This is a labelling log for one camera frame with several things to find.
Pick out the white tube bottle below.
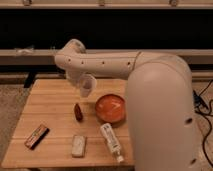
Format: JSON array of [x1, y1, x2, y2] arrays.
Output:
[[100, 123, 124, 163]]

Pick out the black cables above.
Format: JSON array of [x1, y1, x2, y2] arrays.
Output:
[[193, 79, 213, 168]]

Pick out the white rectangular block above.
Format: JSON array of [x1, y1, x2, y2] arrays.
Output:
[[71, 135, 86, 157]]

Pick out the dark red brown object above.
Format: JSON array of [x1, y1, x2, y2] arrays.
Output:
[[74, 103, 83, 121]]

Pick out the orange ceramic bowl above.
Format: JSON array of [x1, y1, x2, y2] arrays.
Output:
[[95, 94, 126, 123]]

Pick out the wooden table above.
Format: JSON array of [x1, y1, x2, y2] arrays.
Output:
[[2, 79, 125, 168]]

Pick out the red black rectangular box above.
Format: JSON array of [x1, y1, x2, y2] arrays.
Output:
[[24, 124, 49, 150]]

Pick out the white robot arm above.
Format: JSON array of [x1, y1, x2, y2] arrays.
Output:
[[54, 39, 200, 171]]

